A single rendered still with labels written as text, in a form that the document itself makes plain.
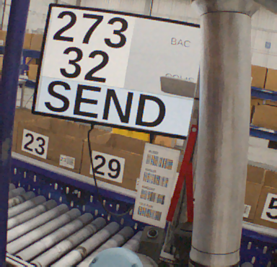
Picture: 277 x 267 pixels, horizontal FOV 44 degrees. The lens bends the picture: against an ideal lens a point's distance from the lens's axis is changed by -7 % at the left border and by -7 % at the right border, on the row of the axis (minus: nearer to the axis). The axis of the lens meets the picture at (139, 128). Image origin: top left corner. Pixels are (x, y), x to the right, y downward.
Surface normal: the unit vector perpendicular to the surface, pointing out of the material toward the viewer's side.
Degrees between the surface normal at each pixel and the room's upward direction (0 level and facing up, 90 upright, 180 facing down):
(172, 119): 86
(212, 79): 91
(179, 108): 86
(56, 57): 86
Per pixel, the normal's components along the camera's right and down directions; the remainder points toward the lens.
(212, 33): -0.68, 0.04
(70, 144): -0.37, 0.11
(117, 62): -0.03, 0.11
